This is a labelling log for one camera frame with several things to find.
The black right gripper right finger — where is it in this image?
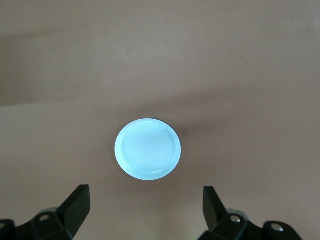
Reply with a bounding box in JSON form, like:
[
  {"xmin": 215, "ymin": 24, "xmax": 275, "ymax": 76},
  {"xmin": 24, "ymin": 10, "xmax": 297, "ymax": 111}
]
[{"xmin": 199, "ymin": 186, "xmax": 301, "ymax": 240}]

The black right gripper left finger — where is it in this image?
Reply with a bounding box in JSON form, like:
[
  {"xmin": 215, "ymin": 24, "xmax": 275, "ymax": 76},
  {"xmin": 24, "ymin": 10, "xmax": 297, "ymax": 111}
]
[{"xmin": 0, "ymin": 184, "xmax": 91, "ymax": 240}]

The light blue round plate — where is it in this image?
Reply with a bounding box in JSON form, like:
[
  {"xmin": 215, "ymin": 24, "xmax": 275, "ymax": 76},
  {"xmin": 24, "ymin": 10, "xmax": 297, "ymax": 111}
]
[{"xmin": 114, "ymin": 117, "xmax": 182, "ymax": 181}]

